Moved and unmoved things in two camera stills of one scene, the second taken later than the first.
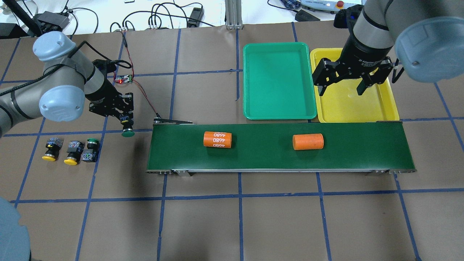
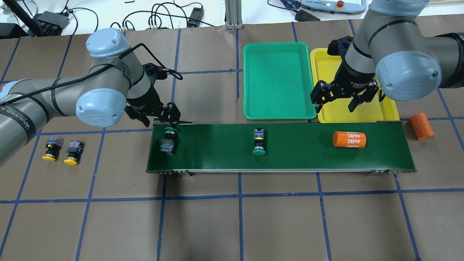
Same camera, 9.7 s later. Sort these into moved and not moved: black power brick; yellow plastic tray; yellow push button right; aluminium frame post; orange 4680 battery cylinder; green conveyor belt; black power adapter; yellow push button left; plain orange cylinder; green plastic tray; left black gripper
Moved: plain orange cylinder; left black gripper; orange 4680 battery cylinder
Not moved: green conveyor belt; black power brick; yellow plastic tray; yellow push button left; green plastic tray; black power adapter; aluminium frame post; yellow push button right
